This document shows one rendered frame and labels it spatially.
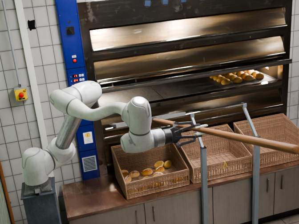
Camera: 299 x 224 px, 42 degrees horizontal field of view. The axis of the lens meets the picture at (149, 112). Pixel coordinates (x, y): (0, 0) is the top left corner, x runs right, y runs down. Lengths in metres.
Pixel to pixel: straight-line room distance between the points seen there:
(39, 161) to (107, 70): 1.08
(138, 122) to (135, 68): 1.61
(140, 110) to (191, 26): 1.82
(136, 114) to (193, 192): 1.69
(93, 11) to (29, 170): 1.35
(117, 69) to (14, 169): 1.21
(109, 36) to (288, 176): 2.00
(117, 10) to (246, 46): 1.25
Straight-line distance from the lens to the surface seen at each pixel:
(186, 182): 3.34
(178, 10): 3.40
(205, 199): 3.35
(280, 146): 1.35
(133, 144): 1.85
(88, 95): 2.27
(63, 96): 2.19
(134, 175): 3.47
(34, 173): 2.63
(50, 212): 2.75
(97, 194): 3.36
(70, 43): 3.19
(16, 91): 3.21
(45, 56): 3.23
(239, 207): 3.64
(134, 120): 1.77
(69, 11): 3.16
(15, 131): 3.40
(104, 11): 3.23
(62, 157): 2.68
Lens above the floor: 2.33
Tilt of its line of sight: 21 degrees down
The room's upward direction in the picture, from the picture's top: 5 degrees counter-clockwise
